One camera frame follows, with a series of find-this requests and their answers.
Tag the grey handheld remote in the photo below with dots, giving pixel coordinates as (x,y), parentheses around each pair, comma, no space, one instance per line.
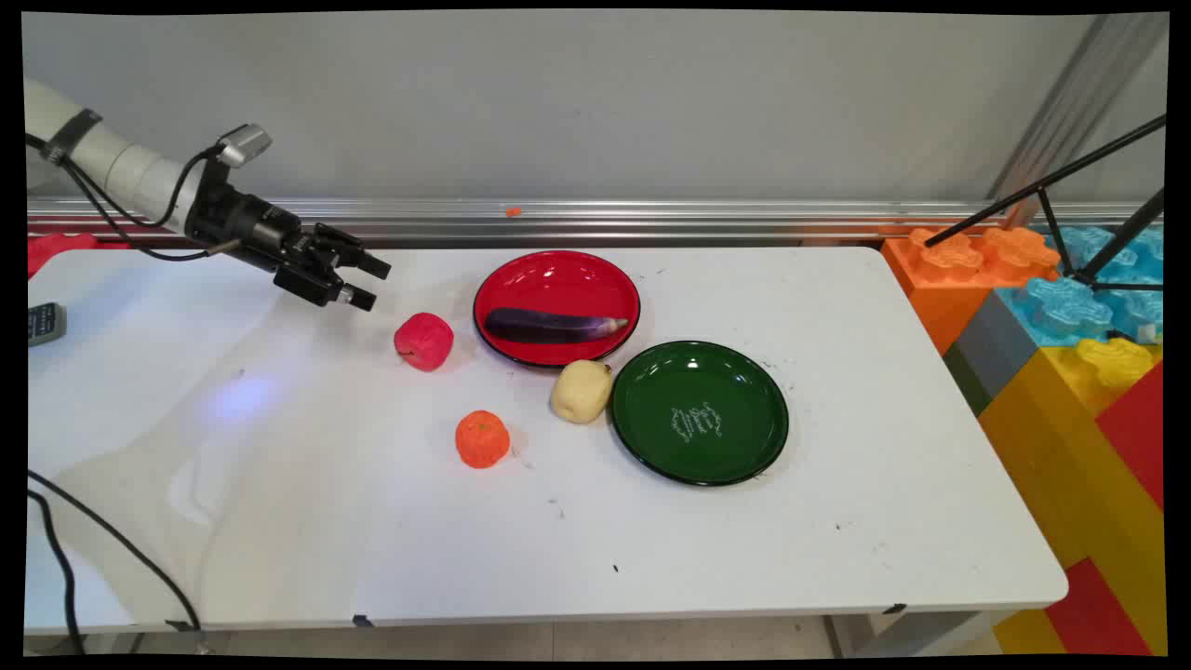
(45,323)

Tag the pale yellow toy pear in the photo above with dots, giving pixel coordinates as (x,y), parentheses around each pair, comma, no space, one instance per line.
(581,392)

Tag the blue toy block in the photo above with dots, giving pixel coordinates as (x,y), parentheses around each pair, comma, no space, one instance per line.
(1070,307)

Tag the grey table leg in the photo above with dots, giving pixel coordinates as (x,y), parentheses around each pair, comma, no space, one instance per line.
(893,633)

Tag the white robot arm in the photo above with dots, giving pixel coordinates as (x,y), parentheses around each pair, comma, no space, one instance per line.
(130,167)

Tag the yellow toy block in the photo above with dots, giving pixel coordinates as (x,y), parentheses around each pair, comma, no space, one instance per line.
(1061,465)

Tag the red toy apple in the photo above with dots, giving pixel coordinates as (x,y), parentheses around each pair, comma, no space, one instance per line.
(424,341)

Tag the small red toy block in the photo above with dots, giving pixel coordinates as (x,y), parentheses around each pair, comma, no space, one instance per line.
(1098,614)

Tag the orange toy tangerine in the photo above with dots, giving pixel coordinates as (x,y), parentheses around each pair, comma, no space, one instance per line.
(482,439)

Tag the grey toy block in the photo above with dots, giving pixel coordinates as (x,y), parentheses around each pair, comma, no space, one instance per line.
(986,358)

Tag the orange toy block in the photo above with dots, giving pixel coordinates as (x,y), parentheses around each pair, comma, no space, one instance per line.
(958,270)

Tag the aluminium rail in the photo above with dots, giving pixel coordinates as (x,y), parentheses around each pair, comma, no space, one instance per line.
(651,221)

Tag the red plate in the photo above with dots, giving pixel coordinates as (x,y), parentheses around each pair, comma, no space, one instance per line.
(558,279)

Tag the large red toy block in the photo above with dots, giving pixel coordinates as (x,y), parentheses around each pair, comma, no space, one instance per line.
(1140,428)

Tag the red cloth object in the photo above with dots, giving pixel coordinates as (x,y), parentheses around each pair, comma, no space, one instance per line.
(56,247)

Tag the purple toy eggplant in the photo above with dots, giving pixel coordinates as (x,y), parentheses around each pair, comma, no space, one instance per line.
(554,326)

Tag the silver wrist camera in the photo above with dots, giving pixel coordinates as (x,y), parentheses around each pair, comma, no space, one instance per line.
(246,144)

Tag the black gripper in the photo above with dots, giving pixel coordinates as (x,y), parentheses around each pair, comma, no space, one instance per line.
(251,228)

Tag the black tripod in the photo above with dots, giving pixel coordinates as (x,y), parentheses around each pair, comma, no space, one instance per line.
(1061,173)

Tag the green plate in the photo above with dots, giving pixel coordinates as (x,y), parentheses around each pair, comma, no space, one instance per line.
(698,414)

